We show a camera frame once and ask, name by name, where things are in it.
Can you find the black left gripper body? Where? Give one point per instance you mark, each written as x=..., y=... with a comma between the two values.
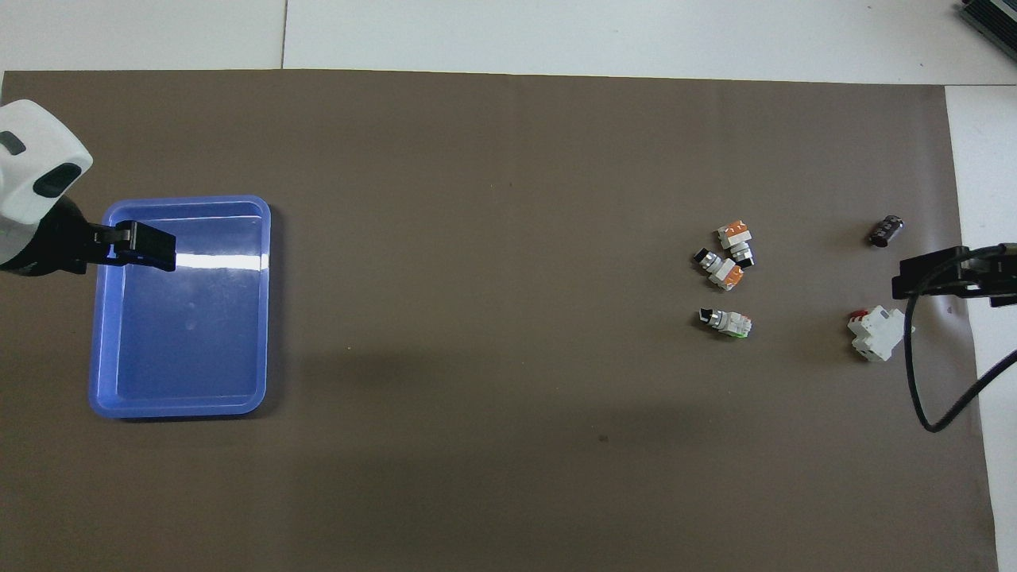
x=63, y=246

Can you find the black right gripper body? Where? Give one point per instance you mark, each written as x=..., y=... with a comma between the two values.
x=997, y=274

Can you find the selector switch green orange block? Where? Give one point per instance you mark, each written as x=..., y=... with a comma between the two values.
x=727, y=322

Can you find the white circuit breaker red lever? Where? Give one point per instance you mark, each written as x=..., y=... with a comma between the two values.
x=880, y=334

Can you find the blue plastic tray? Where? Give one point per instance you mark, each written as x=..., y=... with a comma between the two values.
x=191, y=334

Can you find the black electronic box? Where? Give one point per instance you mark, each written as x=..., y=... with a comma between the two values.
x=993, y=16

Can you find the brown table mat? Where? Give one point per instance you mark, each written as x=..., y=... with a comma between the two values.
x=508, y=238

